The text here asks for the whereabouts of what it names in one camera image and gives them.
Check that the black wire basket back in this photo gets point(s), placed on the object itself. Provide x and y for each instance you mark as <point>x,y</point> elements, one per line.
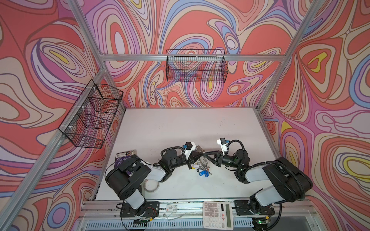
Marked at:
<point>196,65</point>

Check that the black wire basket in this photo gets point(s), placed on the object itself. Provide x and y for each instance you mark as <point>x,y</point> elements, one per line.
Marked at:
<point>89,126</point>
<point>196,65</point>

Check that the white calculator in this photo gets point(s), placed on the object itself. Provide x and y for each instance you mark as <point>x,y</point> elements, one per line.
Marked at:
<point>217,215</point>

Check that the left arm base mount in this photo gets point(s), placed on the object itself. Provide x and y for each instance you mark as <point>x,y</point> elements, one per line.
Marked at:
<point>147,210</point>

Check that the black wire basket left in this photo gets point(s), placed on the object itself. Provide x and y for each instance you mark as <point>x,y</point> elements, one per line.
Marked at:
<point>89,126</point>

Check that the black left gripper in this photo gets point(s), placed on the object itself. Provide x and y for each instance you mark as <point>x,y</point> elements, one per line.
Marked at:
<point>191,160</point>

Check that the white tape roll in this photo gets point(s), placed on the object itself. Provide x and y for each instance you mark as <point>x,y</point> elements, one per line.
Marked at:
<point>151,186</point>

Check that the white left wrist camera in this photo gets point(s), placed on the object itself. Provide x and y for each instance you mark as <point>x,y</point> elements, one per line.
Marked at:
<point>189,147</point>

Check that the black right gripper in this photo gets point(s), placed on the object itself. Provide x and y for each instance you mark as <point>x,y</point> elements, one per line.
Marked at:
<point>219,157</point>

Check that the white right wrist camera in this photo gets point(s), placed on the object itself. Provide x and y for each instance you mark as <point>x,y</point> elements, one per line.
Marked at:
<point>224,145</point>

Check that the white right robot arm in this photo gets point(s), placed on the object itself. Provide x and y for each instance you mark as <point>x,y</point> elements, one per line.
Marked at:
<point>289,183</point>

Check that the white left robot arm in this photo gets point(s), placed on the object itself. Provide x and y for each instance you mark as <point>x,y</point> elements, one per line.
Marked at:
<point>126,178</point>

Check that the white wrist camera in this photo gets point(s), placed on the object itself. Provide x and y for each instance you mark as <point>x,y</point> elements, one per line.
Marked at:
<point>189,147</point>
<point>224,145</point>

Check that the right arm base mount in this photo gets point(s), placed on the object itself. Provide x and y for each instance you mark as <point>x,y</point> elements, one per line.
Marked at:
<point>263,214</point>

